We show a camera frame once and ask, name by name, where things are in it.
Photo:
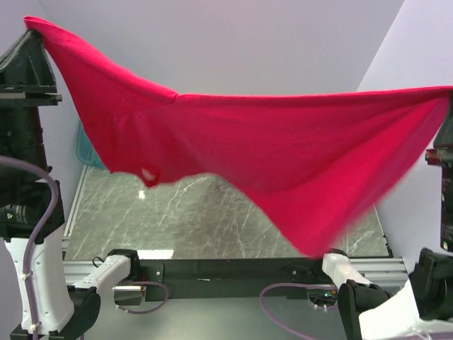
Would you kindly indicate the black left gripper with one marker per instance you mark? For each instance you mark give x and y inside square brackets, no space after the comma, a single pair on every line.
[27,65]

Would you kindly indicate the teal transparent plastic bin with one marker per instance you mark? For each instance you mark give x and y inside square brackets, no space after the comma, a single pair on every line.
[85,151]

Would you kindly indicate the red t-shirt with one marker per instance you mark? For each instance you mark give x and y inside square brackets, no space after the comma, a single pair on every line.
[313,164]

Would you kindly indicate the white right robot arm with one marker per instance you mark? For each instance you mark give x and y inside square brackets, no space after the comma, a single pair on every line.
[422,307]

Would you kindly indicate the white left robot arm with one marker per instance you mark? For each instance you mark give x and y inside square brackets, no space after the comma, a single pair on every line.
[32,214]

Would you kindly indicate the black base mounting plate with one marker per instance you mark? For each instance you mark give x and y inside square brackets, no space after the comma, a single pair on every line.
[227,278]

